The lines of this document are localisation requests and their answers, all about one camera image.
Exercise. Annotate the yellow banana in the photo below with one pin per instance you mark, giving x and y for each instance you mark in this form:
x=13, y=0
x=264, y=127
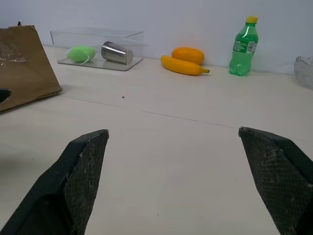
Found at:
x=181, y=66

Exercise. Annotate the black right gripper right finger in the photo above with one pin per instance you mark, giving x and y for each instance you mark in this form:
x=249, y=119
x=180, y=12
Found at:
x=281, y=176

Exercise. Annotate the green soft ball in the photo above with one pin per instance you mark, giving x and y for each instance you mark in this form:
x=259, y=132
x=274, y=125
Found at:
x=80, y=54

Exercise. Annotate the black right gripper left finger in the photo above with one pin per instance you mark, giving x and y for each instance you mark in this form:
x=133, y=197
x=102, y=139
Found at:
x=61, y=186

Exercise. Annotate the stainless steel cup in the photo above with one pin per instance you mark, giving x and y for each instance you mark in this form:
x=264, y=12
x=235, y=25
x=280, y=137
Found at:
x=117, y=54

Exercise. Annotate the clear plastic box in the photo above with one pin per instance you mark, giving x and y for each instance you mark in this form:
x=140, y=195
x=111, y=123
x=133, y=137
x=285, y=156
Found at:
x=97, y=49

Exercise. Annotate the green plastic soda bottle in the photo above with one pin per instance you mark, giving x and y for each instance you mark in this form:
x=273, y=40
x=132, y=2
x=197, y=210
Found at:
x=243, y=46

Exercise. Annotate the orange mango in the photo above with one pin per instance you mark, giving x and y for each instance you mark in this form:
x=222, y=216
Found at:
x=188, y=55

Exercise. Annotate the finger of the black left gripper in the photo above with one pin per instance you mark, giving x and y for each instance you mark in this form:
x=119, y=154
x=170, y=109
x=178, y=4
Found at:
x=3, y=94

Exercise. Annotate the clear glass bowl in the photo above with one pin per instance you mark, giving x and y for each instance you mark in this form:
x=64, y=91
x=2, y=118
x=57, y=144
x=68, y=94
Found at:
x=305, y=71

